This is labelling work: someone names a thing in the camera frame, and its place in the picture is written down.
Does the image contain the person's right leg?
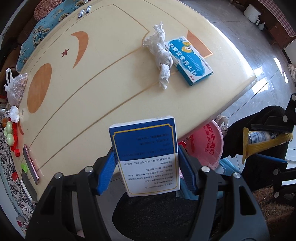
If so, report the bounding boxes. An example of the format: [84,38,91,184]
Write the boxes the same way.
[220,105,289,190]

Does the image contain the red tray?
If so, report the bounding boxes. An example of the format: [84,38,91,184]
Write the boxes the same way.
[7,120,25,151]

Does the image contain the beige coffee table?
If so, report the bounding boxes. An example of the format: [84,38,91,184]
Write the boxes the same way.
[5,0,257,202]

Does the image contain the small white plastic bag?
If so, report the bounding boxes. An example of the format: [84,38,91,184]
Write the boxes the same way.
[5,105,20,123]

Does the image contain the blue floral cushion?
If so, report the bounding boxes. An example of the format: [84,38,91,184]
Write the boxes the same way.
[16,0,89,72]

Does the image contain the brown leather sofa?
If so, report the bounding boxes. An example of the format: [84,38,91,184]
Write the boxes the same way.
[0,9,38,75]

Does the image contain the yellow snack wrapper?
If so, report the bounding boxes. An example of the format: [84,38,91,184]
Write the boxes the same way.
[242,127,292,164]

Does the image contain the plastic bag of peanuts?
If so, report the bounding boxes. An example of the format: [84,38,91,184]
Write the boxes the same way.
[4,68,28,106]

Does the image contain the blue and white medicine box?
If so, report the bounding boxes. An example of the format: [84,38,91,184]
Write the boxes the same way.
[109,114,181,198]

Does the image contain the wooden side table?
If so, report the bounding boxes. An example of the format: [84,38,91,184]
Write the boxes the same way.
[231,0,289,47]

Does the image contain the pink round cushion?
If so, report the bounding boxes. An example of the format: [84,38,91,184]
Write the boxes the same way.
[34,0,63,20]

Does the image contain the pink trash bin with liner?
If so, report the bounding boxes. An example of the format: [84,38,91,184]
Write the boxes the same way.
[178,119,224,171]

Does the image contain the blue plastic stool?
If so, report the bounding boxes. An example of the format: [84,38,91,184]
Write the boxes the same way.
[179,160,229,201]

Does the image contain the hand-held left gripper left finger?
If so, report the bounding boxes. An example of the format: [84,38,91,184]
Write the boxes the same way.
[25,148,116,241]

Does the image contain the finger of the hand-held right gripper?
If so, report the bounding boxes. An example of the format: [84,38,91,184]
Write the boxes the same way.
[251,93,296,134]
[245,153,288,198]

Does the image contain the checkered tablecloth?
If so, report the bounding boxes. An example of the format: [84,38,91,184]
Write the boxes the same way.
[266,0,296,37]

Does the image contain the pale pink shoe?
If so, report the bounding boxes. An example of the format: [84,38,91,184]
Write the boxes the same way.
[215,115,229,135]

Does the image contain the black wallet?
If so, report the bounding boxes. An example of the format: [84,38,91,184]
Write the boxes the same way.
[20,170,38,202]

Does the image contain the white round appliance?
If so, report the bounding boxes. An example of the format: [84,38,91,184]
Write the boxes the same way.
[244,3,261,22]

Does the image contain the pink smartphone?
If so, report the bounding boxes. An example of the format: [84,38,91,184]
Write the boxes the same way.
[23,144,40,184]

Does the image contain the light blue medicine box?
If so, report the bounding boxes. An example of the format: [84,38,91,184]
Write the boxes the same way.
[164,36,213,87]

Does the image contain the person's leg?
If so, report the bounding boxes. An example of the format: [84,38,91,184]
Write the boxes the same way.
[112,192,222,241]
[220,105,289,190]

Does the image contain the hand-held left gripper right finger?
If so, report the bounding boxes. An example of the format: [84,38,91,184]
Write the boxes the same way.
[178,145,271,241]

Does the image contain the brown floor mat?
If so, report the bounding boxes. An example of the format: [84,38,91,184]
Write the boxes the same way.
[252,185,287,223]

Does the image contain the crumpled white tissue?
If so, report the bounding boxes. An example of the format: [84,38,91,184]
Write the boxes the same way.
[142,21,173,89]

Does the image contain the person's left leg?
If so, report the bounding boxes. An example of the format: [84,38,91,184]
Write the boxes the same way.
[112,192,222,241]

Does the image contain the patterned sofa cover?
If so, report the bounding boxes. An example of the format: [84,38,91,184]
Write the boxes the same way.
[0,130,35,232]

